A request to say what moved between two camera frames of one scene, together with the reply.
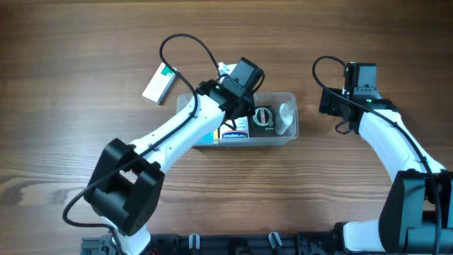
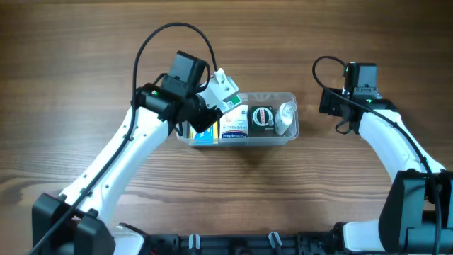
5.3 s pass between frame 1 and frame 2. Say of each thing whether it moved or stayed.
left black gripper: moved
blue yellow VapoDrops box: stayed
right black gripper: stayed
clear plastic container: stayed
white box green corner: moved
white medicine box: stayed
